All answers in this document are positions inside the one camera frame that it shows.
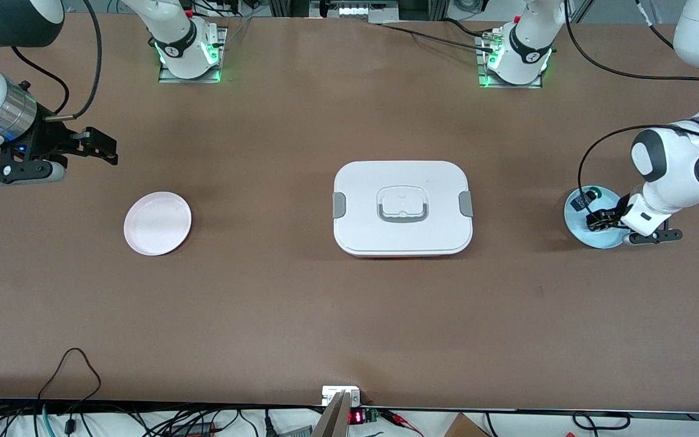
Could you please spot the small white box device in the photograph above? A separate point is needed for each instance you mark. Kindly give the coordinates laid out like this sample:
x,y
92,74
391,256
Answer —
x,y
331,394

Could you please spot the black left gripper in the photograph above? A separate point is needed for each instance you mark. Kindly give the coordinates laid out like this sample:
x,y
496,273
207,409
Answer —
x,y
608,216

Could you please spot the small dark object on blue plate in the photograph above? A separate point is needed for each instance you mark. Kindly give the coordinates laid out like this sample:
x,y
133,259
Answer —
x,y
581,201

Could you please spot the red LED display module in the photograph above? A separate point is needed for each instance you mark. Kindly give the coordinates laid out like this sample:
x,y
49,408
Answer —
x,y
357,417

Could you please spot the white lidded lunch box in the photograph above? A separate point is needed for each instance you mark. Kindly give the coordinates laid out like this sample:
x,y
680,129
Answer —
x,y
361,230

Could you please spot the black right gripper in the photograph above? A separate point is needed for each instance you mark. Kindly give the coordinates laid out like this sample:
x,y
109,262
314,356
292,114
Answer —
x,y
48,142

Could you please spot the pink round plate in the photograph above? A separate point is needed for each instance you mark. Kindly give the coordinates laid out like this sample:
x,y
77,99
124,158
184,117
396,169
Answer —
x,y
158,223

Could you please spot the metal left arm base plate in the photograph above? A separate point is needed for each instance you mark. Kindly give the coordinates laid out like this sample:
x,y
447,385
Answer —
x,y
510,85

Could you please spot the light blue round plate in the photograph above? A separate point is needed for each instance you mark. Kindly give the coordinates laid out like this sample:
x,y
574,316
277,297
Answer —
x,y
598,240

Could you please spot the brown cardboard piece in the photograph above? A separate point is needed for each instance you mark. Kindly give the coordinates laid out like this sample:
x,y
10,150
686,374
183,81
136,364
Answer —
x,y
465,428

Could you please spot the beige wedge board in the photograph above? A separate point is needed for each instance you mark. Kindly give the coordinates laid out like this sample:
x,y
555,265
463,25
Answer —
x,y
334,422

